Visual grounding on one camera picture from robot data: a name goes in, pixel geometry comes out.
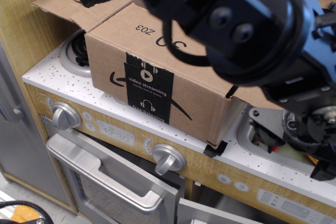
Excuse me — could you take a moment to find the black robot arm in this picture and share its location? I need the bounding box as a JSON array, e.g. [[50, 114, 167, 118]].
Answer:
[[143, 0, 335, 181]]

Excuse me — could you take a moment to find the left silver oven knob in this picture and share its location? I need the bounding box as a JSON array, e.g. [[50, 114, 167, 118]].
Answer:
[[52, 102, 82, 131]]

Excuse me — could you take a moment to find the black cable loop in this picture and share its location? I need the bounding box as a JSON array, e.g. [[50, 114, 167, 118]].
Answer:
[[0, 200, 52, 224]]

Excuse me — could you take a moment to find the silver toy sink basin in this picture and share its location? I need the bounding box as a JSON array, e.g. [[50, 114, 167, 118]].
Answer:
[[236, 104, 336, 183]]

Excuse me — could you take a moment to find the black tape piece on counter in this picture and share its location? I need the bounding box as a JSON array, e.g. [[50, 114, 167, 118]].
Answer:
[[203, 141, 228, 158]]

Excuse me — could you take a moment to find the silver toy fridge door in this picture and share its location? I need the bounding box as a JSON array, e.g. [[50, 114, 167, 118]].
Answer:
[[1, 49, 70, 205]]

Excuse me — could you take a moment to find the silver toy stove burner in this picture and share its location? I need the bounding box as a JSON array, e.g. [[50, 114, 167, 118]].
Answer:
[[59, 30, 91, 78]]

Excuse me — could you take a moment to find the large brown cardboard box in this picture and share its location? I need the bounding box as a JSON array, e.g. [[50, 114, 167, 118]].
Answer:
[[30, 0, 336, 148]]

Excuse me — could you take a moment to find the silver toy oven door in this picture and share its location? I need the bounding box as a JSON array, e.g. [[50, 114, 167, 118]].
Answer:
[[47, 134, 184, 223]]

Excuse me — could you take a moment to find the orange object at bottom left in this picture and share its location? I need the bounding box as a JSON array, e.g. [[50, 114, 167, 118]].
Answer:
[[10, 205, 40, 223]]

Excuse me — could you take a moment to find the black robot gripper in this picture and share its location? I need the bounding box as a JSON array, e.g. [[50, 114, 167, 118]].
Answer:
[[248, 105, 335, 181]]

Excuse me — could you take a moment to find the silver dishwasher door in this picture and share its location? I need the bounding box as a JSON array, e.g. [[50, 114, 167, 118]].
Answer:
[[177, 199, 267, 223]]

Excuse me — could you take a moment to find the right silver oven knob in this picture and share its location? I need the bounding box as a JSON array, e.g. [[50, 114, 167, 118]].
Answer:
[[152, 144, 186, 175]]

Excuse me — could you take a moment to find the silver oven knob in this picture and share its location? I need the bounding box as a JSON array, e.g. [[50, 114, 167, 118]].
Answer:
[[152, 144, 186, 175], [52, 102, 82, 131]]

